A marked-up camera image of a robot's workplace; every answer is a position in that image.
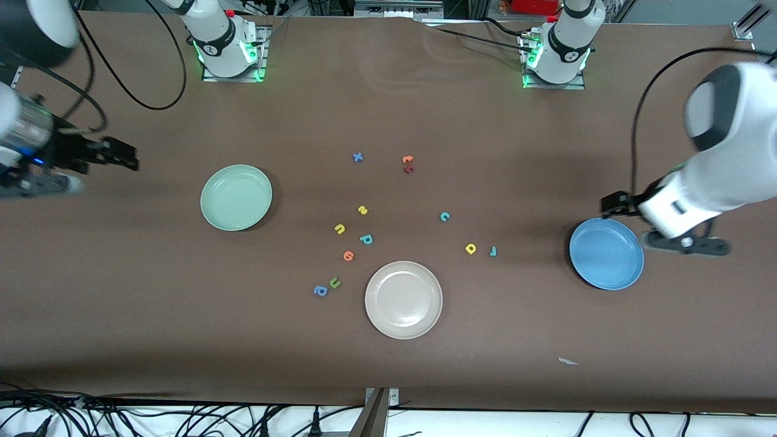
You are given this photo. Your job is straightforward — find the metal corner bracket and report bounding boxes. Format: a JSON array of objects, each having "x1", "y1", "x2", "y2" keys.
[{"x1": 364, "y1": 387, "x2": 400, "y2": 406}]

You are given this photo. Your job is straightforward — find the blue round plate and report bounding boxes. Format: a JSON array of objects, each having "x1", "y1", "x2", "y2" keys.
[{"x1": 569, "y1": 218, "x2": 644, "y2": 291}]

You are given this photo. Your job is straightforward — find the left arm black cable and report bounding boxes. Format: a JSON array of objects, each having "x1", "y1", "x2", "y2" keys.
[{"x1": 630, "y1": 47, "x2": 777, "y2": 198}]

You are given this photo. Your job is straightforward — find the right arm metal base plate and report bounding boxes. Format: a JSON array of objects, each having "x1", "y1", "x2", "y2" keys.
[{"x1": 202, "y1": 24, "x2": 271, "y2": 83}]

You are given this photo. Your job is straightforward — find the aluminium frame corner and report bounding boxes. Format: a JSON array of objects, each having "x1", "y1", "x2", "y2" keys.
[{"x1": 731, "y1": 0, "x2": 777, "y2": 40}]

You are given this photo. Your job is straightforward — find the aluminium side rail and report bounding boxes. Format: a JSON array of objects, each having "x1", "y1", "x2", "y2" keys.
[{"x1": 0, "y1": 61, "x2": 25, "y2": 92}]

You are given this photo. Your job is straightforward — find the silver metal device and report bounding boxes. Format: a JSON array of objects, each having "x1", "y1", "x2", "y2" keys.
[{"x1": 354, "y1": 0, "x2": 445, "y2": 19}]

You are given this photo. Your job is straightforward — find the black base power cable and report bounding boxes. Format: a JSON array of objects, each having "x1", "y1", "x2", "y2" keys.
[{"x1": 425, "y1": 17, "x2": 535, "y2": 52}]

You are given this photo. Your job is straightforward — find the aluminium profile beam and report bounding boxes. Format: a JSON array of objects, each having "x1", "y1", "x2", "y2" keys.
[{"x1": 349, "y1": 387, "x2": 389, "y2": 437}]

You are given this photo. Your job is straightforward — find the black cable bundle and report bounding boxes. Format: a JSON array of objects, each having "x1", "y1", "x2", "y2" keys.
[{"x1": 0, "y1": 381, "x2": 122, "y2": 437}]

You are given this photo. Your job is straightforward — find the light green round plate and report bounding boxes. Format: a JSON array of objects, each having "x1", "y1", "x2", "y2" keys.
[{"x1": 200, "y1": 164, "x2": 273, "y2": 232}]

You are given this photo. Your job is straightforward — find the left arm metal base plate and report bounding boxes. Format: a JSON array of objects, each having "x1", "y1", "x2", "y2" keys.
[{"x1": 521, "y1": 33, "x2": 586, "y2": 90}]

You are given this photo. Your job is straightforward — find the beige round plate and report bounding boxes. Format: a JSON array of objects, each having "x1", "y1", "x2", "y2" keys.
[{"x1": 365, "y1": 261, "x2": 443, "y2": 339}]

